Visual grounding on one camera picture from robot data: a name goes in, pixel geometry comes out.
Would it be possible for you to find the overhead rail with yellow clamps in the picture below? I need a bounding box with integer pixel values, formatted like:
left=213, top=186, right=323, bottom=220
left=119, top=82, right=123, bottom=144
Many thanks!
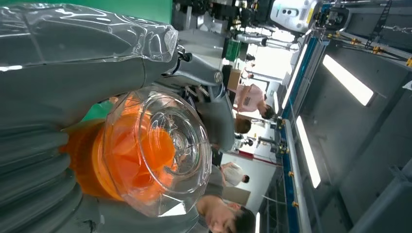
left=334, top=28, right=412, bottom=67

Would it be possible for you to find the person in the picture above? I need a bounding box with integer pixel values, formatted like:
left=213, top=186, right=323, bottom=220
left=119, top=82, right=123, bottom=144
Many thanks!
left=220, top=162, right=250, bottom=187
left=233, top=83, right=276, bottom=120
left=193, top=164, right=257, bottom=233
left=234, top=117, right=253, bottom=135

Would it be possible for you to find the rectangular ceiling light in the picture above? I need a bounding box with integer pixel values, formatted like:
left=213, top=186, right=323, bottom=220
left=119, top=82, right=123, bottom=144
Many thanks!
left=295, top=115, right=322, bottom=189
left=322, top=54, right=375, bottom=107

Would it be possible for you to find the orange detergent bottle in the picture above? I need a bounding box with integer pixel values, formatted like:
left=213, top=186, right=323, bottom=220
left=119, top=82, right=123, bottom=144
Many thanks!
left=59, top=85, right=213, bottom=218

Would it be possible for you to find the green plastic crate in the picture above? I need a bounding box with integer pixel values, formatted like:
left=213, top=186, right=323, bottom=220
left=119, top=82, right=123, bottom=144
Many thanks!
left=224, top=39, right=241, bottom=62

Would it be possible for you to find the brown cardboard box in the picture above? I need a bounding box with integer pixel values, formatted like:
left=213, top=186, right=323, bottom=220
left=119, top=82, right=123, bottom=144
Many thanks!
left=226, top=68, right=242, bottom=92

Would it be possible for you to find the green table mat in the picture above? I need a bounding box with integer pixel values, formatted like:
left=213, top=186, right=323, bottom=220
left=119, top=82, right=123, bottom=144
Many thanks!
left=0, top=0, right=173, bottom=24

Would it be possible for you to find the white and black humanoid robot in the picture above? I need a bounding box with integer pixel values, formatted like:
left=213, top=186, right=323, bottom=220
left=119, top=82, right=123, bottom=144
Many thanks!
left=173, top=0, right=350, bottom=53

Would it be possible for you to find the blue overhead beam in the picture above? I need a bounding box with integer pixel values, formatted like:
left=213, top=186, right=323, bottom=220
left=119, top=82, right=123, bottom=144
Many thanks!
left=279, top=3, right=323, bottom=233

